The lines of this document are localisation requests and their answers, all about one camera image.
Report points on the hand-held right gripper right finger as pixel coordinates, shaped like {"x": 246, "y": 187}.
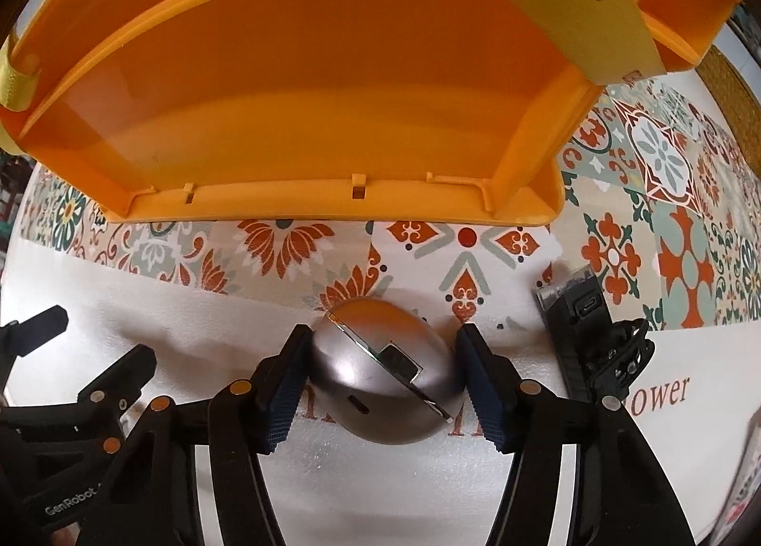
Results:
{"x": 484, "y": 388}

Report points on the wicker basket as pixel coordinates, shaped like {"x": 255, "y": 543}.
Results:
{"x": 737, "y": 82}

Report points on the silver oval case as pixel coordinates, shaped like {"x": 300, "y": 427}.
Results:
{"x": 357, "y": 373}

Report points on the black power adapter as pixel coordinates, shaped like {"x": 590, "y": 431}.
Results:
{"x": 579, "y": 314}

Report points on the floral printed cushion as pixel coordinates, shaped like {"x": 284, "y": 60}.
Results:
{"x": 743, "y": 498}

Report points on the white floral-band tablecloth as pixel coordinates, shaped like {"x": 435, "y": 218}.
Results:
{"x": 368, "y": 498}

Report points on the orange plastic crate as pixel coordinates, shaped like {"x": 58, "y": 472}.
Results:
{"x": 357, "y": 76}

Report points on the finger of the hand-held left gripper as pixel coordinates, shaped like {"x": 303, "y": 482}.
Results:
{"x": 35, "y": 329}
{"x": 128, "y": 370}

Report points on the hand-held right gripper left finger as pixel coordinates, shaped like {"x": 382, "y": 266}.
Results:
{"x": 285, "y": 388}

